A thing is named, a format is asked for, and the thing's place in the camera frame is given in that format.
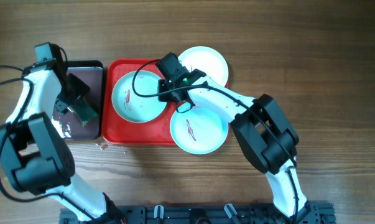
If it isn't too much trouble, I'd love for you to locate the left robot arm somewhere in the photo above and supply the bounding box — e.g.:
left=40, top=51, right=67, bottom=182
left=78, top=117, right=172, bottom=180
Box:
left=0, top=42, right=123, bottom=223

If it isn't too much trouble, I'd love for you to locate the green scrubbing sponge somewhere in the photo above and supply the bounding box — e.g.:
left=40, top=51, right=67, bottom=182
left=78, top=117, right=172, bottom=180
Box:
left=67, top=97, right=98, bottom=126

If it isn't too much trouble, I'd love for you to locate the light blue plate front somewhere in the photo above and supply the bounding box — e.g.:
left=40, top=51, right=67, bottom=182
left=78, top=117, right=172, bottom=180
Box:
left=170, top=103, right=229, bottom=155

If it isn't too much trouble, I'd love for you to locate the white plate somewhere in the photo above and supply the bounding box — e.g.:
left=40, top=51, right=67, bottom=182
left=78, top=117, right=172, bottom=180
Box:
left=178, top=46, right=229, bottom=86

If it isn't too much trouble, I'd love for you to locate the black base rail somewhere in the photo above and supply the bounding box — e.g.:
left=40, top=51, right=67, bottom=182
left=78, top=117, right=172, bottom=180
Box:
left=58, top=202, right=336, bottom=224

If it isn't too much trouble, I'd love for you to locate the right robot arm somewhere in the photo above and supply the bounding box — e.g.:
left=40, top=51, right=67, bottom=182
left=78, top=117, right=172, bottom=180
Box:
left=155, top=52, right=308, bottom=223

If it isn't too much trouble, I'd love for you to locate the light blue plate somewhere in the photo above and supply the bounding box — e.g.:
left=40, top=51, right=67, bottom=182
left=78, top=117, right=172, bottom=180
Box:
left=111, top=70, right=167, bottom=123
left=170, top=103, right=229, bottom=155

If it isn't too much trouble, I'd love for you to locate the black water tray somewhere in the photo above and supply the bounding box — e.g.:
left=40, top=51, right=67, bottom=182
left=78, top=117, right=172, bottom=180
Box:
left=51, top=60, right=106, bottom=140

